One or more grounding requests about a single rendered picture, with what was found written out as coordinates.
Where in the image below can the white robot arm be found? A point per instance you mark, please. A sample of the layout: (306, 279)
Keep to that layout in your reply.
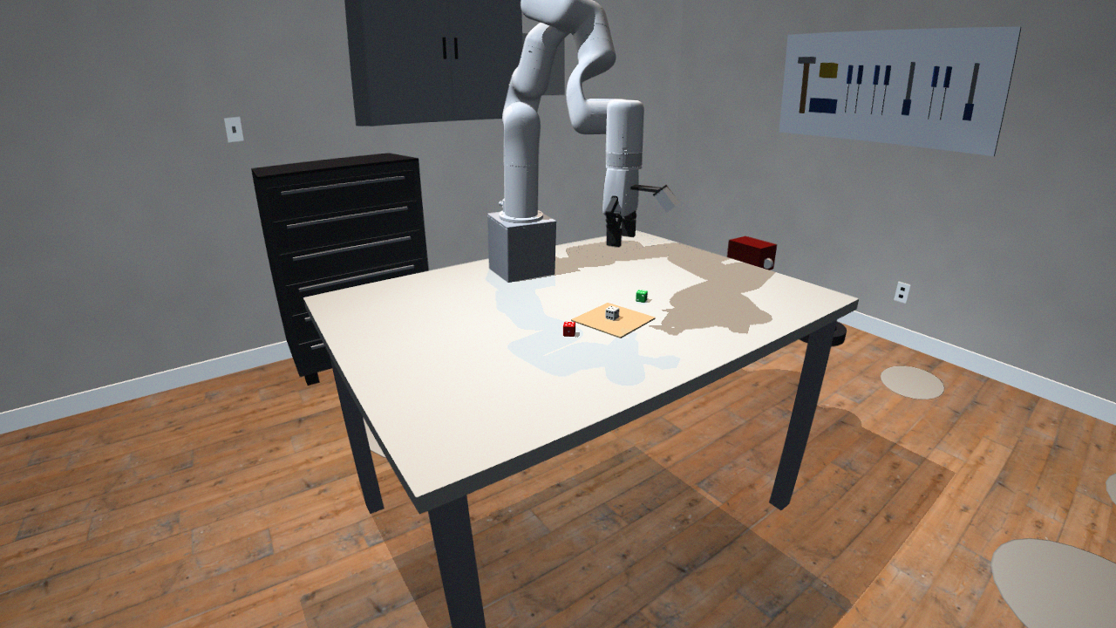
(586, 20)

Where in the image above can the tan flat mat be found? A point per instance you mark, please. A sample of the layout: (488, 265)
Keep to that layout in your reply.
(627, 322)

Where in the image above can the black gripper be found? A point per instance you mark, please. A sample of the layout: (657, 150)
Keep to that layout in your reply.
(617, 191)

